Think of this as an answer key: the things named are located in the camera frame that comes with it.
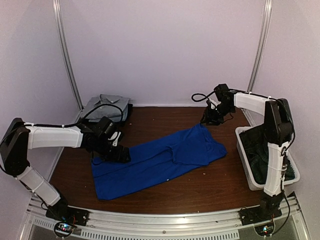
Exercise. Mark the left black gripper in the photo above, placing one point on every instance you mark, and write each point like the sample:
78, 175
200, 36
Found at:
117, 158

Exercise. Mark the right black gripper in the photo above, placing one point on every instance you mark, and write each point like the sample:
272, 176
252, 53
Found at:
209, 118

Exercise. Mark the blue garment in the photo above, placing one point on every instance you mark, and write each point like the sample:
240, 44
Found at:
156, 162

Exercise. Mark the grey polo shirt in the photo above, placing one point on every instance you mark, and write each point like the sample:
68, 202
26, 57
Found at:
104, 105

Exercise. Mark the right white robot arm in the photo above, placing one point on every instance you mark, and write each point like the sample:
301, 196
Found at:
278, 130

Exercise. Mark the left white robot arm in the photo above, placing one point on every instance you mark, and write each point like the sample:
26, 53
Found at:
25, 144

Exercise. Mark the white laundry basket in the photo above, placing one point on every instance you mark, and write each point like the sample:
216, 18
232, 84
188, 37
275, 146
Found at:
253, 185

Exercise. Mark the black garment in basket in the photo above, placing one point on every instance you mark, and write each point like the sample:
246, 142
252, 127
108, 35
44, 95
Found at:
256, 149

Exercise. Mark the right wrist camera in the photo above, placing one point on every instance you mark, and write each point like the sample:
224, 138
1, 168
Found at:
211, 103

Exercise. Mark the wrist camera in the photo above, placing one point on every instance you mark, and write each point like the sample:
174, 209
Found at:
211, 103
115, 138

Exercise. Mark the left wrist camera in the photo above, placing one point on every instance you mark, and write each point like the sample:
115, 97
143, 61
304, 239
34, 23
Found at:
115, 138

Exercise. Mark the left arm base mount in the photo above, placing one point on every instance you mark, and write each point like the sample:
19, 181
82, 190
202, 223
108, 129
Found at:
67, 214

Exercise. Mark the right aluminium frame post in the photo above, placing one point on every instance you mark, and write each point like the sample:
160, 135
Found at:
264, 31

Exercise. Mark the aluminium frame post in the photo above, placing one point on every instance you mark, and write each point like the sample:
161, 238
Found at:
65, 53
264, 31

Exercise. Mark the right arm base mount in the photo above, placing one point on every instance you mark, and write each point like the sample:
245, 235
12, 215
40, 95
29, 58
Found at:
255, 214

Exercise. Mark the front aluminium rail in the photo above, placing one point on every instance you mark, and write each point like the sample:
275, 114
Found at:
217, 225

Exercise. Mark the left aluminium frame post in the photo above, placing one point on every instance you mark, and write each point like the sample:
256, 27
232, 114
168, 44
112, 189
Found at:
65, 53

